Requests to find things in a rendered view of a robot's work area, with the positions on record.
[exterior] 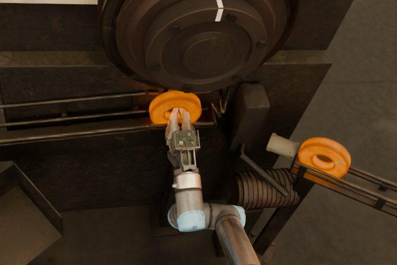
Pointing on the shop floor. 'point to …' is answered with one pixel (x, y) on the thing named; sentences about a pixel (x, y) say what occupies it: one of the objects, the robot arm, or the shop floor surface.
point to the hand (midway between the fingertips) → (178, 108)
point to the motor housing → (258, 196)
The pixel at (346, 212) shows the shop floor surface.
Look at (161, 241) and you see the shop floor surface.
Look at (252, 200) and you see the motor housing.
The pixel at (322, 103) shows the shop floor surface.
